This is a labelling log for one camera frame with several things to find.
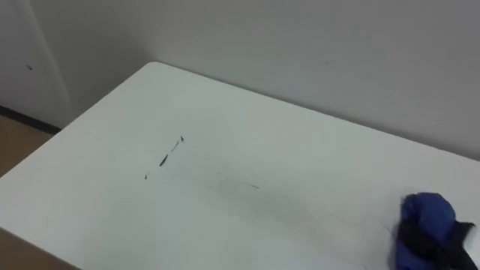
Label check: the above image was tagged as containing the blue cloth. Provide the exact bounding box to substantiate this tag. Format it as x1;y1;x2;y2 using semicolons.
388;191;461;270

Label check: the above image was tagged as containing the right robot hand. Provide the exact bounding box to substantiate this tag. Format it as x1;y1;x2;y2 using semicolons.
396;220;478;270

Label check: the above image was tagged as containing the white desk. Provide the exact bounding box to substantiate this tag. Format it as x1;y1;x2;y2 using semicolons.
0;61;480;270

